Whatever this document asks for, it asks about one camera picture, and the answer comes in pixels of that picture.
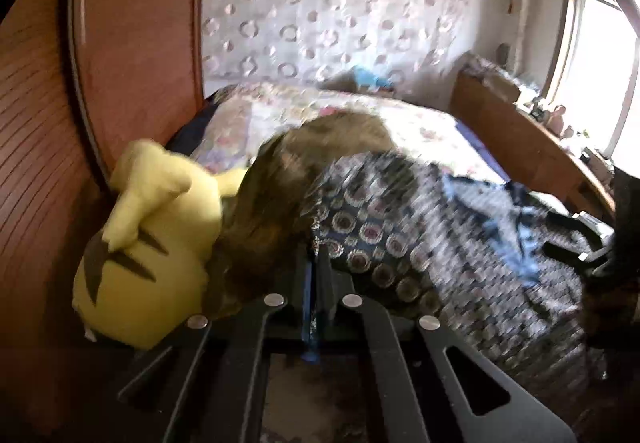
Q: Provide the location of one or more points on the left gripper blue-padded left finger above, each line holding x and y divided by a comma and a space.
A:
303, 302

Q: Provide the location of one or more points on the sheer circle-patterned curtain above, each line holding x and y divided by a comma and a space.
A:
414, 44

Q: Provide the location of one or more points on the brown wooden wardrobe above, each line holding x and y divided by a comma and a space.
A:
79, 80

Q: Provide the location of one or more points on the yellow Pikachu plush toy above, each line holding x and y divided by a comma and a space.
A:
144, 273

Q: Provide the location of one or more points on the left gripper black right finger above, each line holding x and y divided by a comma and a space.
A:
334, 288

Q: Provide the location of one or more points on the olive brown pillow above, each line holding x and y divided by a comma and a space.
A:
255, 249

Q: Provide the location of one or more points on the bright window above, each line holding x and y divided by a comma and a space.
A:
596, 73

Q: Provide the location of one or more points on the teal item behind bed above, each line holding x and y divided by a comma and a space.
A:
367, 81

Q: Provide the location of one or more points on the floral bed quilt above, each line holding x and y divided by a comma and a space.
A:
248, 115

